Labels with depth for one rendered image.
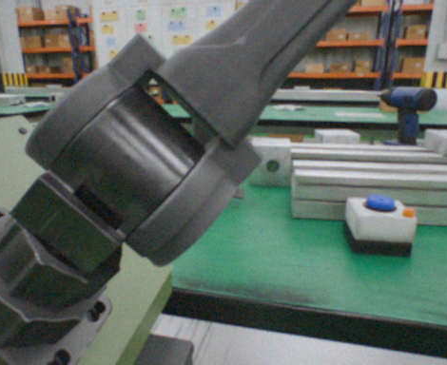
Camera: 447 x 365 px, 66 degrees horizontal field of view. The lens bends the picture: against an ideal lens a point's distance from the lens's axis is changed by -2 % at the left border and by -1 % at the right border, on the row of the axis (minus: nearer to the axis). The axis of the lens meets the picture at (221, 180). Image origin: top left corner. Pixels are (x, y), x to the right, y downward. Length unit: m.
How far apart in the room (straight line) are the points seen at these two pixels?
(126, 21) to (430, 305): 3.76
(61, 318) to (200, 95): 0.15
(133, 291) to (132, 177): 0.19
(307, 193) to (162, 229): 0.46
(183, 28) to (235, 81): 3.51
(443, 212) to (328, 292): 0.31
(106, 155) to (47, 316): 0.10
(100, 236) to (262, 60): 0.13
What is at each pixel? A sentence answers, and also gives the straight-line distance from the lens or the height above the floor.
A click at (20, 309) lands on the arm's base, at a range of 0.23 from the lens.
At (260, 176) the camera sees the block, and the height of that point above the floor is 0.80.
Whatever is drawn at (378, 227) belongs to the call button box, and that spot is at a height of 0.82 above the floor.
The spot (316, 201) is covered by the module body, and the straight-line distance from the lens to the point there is 0.64.
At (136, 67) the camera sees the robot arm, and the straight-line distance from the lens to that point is 0.20.
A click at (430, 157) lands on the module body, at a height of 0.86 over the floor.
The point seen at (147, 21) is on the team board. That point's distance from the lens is 3.85.
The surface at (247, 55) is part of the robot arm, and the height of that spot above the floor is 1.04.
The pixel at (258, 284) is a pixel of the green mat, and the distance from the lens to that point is 0.45.
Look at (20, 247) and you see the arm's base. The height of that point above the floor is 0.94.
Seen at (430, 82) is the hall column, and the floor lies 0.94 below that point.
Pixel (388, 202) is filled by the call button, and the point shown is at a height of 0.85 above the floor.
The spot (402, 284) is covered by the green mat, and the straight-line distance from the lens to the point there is 0.50.
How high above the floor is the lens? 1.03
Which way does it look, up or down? 17 degrees down
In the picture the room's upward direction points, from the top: straight up
